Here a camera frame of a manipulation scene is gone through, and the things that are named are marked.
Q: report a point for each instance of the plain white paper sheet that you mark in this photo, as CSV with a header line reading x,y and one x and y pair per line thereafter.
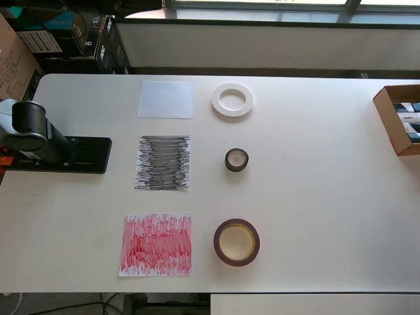
x,y
164,98

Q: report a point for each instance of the red scribbled paper sheet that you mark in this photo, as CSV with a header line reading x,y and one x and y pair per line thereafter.
x,y
154,246

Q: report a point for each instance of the black box with white print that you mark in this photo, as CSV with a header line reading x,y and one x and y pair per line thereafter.
x,y
98,33
115,55

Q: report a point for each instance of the orange clamp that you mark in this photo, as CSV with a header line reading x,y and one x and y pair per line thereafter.
x,y
6,161

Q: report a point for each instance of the open cardboard box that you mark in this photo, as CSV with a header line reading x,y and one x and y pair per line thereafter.
x,y
385,108

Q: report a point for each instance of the grey wall fitting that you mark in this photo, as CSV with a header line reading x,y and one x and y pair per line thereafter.
x,y
363,75

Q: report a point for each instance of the small black white box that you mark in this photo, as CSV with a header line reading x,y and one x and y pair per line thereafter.
x,y
411,128
402,107
408,118
413,138

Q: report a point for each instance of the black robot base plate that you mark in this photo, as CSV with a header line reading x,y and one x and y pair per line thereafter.
x,y
88,157

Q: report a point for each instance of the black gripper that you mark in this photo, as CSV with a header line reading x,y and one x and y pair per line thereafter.
x,y
138,4

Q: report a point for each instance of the red tape roll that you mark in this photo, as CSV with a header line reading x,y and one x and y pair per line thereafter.
x,y
236,262

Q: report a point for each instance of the teal product box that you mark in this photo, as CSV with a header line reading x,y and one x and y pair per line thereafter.
x,y
57,23

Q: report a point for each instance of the black table leg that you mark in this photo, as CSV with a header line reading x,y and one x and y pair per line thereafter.
x,y
136,305

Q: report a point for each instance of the cardboard box with blue print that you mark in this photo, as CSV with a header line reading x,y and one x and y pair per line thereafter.
x,y
16,65

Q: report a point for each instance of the black scribbled paper sheet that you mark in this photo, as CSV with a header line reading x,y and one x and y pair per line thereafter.
x,y
164,164

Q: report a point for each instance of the white tape roll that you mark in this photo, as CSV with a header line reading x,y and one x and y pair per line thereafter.
x,y
215,101

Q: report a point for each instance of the dark window frame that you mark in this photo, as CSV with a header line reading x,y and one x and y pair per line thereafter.
x,y
262,23

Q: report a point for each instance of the black tape roll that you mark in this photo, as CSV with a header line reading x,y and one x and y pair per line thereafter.
x,y
236,169

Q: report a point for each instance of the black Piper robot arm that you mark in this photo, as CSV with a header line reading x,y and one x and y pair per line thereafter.
x,y
29,121

